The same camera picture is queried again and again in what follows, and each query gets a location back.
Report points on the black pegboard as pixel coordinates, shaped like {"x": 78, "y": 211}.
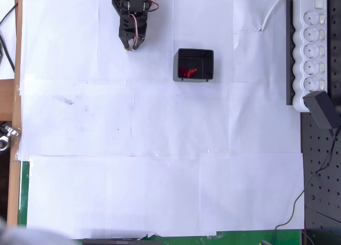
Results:
{"x": 325, "y": 189}

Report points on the black open box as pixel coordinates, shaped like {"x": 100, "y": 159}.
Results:
{"x": 208, "y": 66}

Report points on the white power strip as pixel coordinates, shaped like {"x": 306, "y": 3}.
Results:
{"x": 310, "y": 56}

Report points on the metal clamp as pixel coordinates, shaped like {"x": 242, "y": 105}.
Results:
{"x": 12, "y": 131}

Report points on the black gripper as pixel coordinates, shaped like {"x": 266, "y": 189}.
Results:
{"x": 127, "y": 35}

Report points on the green cutting mat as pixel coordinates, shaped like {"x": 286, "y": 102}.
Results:
{"x": 24, "y": 191}

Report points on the blurred white object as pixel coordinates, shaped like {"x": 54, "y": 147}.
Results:
{"x": 16, "y": 237}

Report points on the white taped paper cover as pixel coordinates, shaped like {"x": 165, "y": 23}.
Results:
{"x": 160, "y": 189}

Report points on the black power adapter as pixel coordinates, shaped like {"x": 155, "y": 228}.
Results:
{"x": 319, "y": 109}

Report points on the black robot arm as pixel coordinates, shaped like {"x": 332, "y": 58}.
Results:
{"x": 117, "y": 2}

